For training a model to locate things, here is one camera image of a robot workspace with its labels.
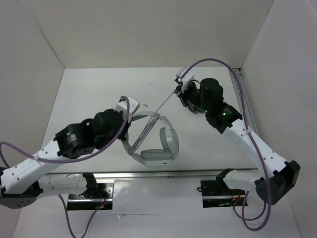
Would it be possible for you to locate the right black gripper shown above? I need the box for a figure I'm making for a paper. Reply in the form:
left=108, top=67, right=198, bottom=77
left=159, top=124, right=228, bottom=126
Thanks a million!
left=174, top=80, right=210, bottom=113

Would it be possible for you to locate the grey headphone cable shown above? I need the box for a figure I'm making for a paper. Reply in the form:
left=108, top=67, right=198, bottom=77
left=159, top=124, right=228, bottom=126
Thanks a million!
left=128, top=91, right=177, bottom=156

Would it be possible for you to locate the white over-ear headphones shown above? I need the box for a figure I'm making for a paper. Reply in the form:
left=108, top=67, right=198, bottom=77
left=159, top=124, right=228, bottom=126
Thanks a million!
left=122, top=111, right=180, bottom=167

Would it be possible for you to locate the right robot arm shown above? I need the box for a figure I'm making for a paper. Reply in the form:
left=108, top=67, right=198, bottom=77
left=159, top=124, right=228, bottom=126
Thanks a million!
left=175, top=78, right=300, bottom=205

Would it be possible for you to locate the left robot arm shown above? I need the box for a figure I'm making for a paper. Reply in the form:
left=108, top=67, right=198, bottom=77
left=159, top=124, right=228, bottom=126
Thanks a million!
left=0, top=109, right=132, bottom=209

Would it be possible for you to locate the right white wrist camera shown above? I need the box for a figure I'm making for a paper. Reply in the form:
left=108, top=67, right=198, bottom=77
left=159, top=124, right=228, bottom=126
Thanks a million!
left=174, top=67, right=194, bottom=96

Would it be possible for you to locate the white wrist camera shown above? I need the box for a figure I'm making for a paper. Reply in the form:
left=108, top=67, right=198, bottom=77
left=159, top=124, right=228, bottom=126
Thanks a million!
left=174, top=67, right=194, bottom=96
left=114, top=97, right=140, bottom=122

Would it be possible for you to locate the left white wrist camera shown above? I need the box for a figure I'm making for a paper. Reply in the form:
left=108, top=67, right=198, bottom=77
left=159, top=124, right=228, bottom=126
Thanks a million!
left=114, top=97, right=140, bottom=122

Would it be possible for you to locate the aluminium side rail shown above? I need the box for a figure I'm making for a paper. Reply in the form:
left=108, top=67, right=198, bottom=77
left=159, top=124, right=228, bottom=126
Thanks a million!
left=229, top=68, right=259, bottom=134

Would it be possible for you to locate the aluminium front rail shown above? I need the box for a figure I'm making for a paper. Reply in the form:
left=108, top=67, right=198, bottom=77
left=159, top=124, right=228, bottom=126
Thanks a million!
left=42, top=169, right=258, bottom=180

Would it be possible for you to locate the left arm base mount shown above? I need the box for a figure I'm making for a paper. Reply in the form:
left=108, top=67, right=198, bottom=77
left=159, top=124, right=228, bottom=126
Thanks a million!
left=66, top=180, right=114, bottom=211

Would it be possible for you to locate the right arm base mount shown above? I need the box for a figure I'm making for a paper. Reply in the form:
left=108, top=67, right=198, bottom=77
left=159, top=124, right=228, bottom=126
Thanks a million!
left=197, top=178, right=245, bottom=208

